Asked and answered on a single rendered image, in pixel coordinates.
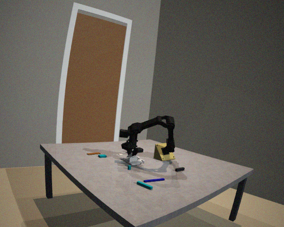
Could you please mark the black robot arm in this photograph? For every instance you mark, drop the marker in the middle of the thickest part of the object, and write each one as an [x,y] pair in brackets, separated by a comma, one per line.
[136,128]

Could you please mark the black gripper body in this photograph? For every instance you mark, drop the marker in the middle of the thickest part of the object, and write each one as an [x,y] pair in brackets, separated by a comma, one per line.
[134,146]

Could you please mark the teal rectangular bar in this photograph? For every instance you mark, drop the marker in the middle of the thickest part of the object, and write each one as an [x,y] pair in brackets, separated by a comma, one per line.
[144,185]

